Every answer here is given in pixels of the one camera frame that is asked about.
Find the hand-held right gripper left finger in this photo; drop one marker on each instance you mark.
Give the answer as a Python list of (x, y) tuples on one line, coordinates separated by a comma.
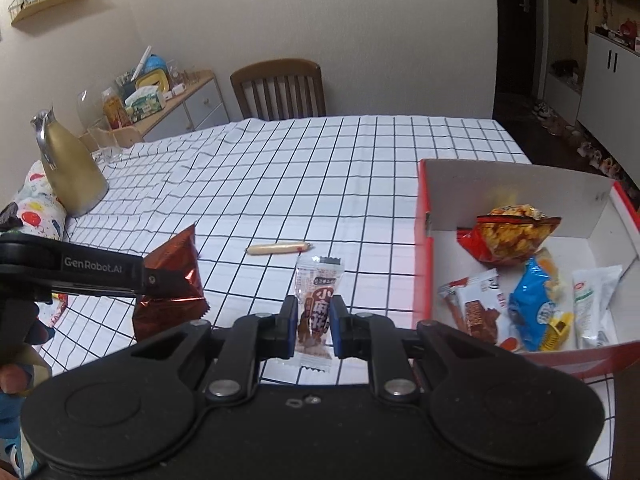
[(290, 325)]

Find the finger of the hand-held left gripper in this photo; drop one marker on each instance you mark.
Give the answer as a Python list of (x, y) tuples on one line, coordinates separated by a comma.
[(90, 266)]

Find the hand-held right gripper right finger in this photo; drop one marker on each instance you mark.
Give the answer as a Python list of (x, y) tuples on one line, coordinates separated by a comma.
[(336, 325)]

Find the brown white candy packet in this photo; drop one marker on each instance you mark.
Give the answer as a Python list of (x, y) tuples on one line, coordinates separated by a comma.
[(315, 310)]

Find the brown red foil packet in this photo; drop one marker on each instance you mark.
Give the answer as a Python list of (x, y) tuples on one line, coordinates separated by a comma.
[(175, 305)]

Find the red cardboard box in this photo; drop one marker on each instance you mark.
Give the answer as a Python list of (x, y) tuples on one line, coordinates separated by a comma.
[(425, 260)]

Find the white brown cracker packet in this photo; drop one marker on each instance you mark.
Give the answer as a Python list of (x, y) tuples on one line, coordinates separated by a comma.
[(475, 305)]

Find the red popcorn bag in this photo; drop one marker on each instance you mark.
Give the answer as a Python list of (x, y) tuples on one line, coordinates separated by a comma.
[(510, 240)]

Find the blue snack packet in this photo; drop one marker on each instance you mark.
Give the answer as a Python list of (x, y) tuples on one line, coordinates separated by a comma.
[(532, 300)]

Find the yellow ribbed snack packet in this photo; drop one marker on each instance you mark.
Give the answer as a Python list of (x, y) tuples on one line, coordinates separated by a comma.
[(556, 332)]

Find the white green snack packet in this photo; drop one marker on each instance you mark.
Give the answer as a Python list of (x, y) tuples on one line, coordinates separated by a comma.
[(592, 305)]

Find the person's left hand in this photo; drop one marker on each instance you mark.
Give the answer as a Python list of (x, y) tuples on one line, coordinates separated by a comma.
[(10, 379)]

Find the red white packet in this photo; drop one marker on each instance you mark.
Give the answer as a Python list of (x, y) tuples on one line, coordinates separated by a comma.
[(55, 308)]

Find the sausage stick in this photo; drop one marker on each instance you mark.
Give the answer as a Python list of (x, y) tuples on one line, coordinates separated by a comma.
[(275, 248)]

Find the colourful dotted cloth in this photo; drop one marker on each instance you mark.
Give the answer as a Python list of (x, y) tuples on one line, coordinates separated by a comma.
[(35, 210)]

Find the gold pitcher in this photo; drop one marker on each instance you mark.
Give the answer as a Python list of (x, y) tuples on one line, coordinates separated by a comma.
[(70, 175)]

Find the clear drinking glass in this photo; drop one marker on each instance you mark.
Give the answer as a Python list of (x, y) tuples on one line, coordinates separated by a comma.
[(102, 140)]

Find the checked white tablecloth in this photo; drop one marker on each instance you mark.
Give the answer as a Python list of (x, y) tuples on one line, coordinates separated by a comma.
[(325, 175)]

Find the orange snack box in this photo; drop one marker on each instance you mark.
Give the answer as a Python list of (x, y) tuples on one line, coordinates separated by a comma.
[(115, 112)]

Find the green white tissue pack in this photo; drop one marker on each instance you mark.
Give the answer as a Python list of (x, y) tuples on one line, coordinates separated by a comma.
[(145, 100)]

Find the wooden white side cabinet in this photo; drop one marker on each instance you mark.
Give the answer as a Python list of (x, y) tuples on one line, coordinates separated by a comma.
[(200, 105)]

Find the blue yellow tray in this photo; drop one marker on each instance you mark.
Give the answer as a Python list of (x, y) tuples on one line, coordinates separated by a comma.
[(152, 76)]

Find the white tube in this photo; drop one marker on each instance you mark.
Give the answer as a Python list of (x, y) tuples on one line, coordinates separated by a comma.
[(141, 62)]

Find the wooden chair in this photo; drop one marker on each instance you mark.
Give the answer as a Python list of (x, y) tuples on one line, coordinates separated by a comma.
[(275, 67)]

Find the row of shoes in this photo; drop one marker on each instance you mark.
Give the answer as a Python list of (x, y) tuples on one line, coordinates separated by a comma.
[(580, 140)]

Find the white shoe shelf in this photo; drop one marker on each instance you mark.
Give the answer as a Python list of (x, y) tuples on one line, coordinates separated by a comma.
[(565, 95)]

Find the dark wooden door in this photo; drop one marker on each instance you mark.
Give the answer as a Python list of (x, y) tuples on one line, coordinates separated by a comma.
[(520, 50)]

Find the wooden wall shelf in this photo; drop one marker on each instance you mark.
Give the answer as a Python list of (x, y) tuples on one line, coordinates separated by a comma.
[(60, 5)]

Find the white wall cabinet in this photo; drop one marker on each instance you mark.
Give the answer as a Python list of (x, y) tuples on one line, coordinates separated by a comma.
[(610, 80)]

